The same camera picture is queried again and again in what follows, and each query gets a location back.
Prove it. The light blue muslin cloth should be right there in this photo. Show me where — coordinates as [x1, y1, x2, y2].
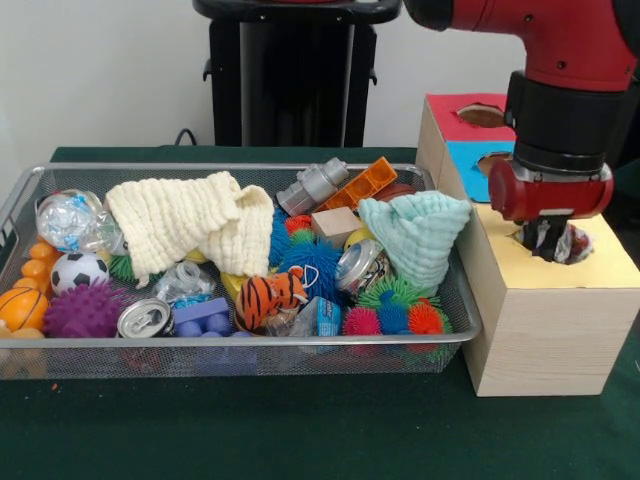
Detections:
[357, 192, 474, 295]

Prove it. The purple knobbly ball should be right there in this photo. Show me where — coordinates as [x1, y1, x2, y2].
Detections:
[42, 279, 126, 340]

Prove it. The orange toy basketball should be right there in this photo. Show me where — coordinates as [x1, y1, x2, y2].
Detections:
[0, 287, 50, 332]

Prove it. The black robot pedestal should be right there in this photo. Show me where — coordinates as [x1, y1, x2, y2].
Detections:
[192, 0, 404, 148]

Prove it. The cream muslin cloth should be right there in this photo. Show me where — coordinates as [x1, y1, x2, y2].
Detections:
[104, 169, 276, 289]

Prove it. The wooden box with three holes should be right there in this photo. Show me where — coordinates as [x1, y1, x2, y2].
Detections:
[416, 92, 640, 398]

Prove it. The crushed plastic water bottle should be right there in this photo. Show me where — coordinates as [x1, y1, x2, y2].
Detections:
[35, 188, 124, 254]

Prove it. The colourful printed paper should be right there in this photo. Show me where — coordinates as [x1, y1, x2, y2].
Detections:
[532, 223, 595, 265]

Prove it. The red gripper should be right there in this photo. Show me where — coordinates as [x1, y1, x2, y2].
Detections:
[488, 159, 615, 263]

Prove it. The black white soccer ball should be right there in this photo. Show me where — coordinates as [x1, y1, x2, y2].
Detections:
[49, 252, 111, 296]

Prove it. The rainbow spiky caterpillar toy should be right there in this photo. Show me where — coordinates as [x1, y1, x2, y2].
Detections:
[342, 288, 454, 342]

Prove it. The tiger plush toy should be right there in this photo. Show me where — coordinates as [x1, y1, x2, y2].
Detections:
[234, 272, 310, 332]

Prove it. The green spiky ball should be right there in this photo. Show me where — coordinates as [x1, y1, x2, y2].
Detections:
[357, 275, 442, 307]

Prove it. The green covered side table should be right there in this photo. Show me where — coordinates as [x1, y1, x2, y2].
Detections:
[613, 159, 640, 236]

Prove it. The silver drink can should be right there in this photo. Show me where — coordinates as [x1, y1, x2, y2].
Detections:
[117, 298, 176, 339]

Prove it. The wire mesh bin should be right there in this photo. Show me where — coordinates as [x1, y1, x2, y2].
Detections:
[0, 162, 483, 380]

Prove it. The purple toy brick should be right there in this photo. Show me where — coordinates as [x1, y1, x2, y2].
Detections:
[172, 297, 234, 337]

